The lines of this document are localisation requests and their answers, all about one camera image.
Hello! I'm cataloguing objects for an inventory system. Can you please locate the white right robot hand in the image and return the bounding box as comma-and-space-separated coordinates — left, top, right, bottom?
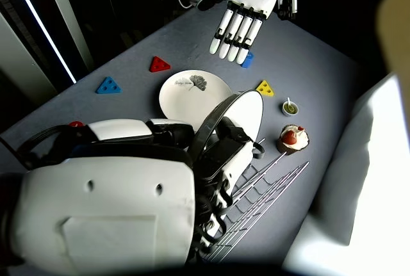
12, 117, 267, 276

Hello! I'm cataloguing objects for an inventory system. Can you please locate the white plate with ginkgo print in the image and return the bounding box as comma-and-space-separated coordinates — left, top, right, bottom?
187, 89, 264, 168
158, 69, 234, 123

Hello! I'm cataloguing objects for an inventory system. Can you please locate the blue hexagonal block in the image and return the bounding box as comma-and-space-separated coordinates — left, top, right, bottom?
240, 52, 256, 69

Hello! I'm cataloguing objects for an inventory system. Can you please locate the yellow triangle block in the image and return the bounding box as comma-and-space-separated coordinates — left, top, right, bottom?
255, 79, 275, 97

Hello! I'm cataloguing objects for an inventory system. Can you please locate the red triangle block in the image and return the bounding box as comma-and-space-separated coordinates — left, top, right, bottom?
149, 56, 172, 74

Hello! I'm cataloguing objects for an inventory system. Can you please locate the blue triangle block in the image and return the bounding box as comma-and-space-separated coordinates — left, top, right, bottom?
95, 76, 123, 95

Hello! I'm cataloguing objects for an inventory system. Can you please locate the small cup of green sauce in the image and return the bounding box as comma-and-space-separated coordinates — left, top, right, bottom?
281, 100, 300, 117

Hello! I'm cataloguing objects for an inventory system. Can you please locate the beige blurred object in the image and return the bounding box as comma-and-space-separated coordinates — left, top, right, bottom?
374, 0, 410, 75

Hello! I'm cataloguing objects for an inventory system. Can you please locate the cupcake with cream and strawberry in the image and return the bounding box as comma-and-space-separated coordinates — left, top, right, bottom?
276, 124, 311, 156

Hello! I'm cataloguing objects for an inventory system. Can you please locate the grey panel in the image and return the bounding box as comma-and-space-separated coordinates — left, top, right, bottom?
0, 12, 58, 97

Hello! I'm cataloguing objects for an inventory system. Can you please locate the white light strip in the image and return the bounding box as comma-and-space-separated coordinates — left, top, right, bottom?
8, 0, 78, 85

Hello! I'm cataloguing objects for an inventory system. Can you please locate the silver wire dish rack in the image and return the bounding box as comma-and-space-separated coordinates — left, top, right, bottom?
192, 138, 311, 264

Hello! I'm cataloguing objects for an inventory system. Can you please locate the white post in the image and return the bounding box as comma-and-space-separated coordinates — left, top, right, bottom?
40, 0, 95, 72

